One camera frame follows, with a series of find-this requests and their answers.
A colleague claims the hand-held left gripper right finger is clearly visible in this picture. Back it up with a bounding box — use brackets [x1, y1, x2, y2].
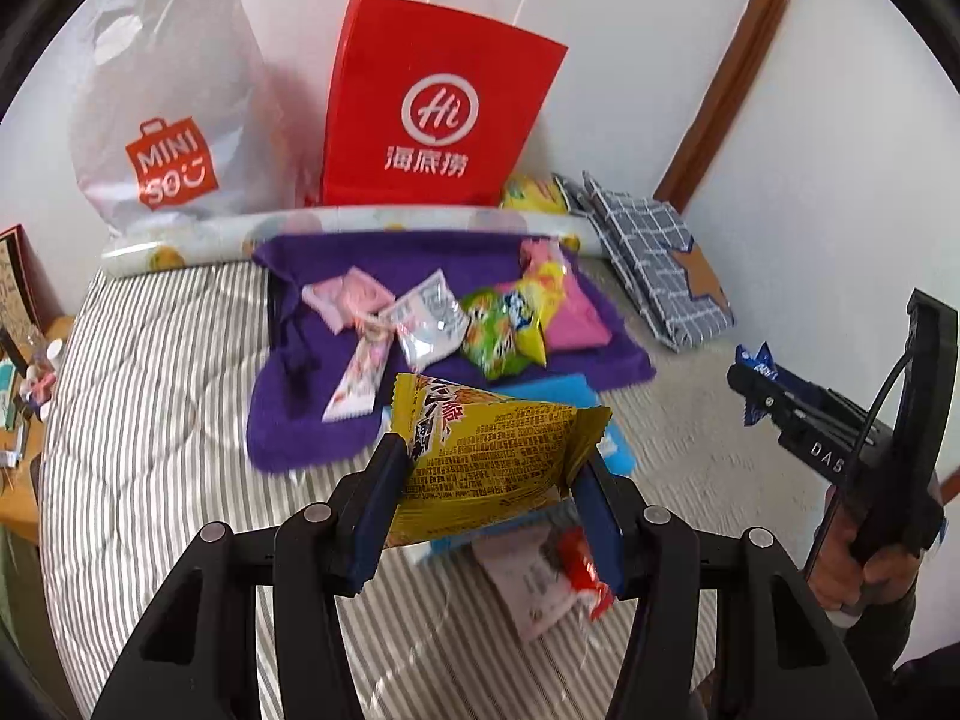
[572, 452, 878, 720]

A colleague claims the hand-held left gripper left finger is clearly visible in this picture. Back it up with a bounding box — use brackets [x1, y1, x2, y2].
[90, 433, 411, 720]

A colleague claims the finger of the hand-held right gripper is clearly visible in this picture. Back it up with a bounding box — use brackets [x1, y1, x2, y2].
[726, 362, 835, 410]
[742, 396, 822, 440]

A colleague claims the small blue snack packet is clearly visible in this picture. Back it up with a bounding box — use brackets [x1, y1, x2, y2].
[733, 341, 797, 428]

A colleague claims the yellow printed snack packet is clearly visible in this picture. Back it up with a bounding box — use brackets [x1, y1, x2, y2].
[386, 373, 612, 548]

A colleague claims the pink patterned candy packet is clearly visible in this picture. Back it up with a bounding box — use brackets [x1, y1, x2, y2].
[321, 319, 395, 423]

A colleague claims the pale pink peach snack packet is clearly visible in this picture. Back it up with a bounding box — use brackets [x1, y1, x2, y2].
[302, 279, 361, 331]
[341, 268, 395, 320]

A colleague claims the person's right hand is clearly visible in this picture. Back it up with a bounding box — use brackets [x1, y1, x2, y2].
[808, 484, 927, 620]

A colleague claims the white and red snack packet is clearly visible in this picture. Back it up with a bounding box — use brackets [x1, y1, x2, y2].
[472, 525, 616, 642]

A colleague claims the purple towel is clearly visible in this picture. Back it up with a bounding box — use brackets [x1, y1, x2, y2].
[246, 229, 657, 475]

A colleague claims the grey checkered cloth bag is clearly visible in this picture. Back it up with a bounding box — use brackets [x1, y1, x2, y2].
[555, 171, 736, 355]

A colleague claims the silver white snack packet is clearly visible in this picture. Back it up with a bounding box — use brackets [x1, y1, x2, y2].
[377, 268, 471, 374]

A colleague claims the flat pink packet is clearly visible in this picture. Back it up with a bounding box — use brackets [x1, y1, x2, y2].
[521, 238, 612, 353]

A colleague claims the yellow and blue snack packet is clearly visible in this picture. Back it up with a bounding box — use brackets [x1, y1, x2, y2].
[495, 259, 569, 367]

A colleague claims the grey striped quilt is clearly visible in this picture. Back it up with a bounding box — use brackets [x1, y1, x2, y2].
[34, 255, 848, 720]

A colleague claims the yellow snack bag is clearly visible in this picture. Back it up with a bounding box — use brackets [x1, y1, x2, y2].
[500, 172, 565, 212]

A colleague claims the rolled printed white mat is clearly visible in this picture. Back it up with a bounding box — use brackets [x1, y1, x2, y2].
[101, 204, 601, 280]

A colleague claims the wooden desk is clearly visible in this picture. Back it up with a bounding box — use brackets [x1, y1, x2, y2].
[0, 315, 76, 545]

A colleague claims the dark red framed board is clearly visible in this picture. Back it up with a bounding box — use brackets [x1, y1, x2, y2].
[0, 223, 47, 331]

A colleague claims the red paper bag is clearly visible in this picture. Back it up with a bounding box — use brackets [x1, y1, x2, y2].
[321, 0, 569, 207]

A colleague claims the white plastic shopping bag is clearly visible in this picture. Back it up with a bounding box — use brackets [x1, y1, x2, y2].
[69, 0, 290, 237]

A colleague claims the brown wooden door frame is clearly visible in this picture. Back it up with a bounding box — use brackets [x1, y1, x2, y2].
[652, 0, 809, 212]

